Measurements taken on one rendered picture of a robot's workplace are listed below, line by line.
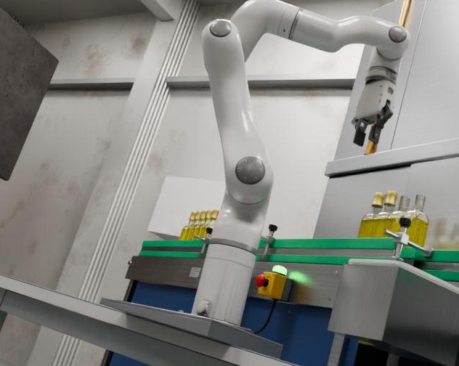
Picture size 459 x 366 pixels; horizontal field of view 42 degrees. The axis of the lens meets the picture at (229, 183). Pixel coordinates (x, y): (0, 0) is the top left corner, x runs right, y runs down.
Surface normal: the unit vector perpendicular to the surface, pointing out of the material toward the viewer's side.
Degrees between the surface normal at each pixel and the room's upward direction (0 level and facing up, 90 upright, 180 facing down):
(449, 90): 90
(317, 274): 90
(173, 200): 90
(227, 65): 121
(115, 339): 90
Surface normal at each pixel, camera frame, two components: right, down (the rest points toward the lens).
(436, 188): -0.82, -0.38
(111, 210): 0.81, 0.09
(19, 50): 0.90, 0.17
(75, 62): -0.52, -0.38
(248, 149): -0.06, -0.72
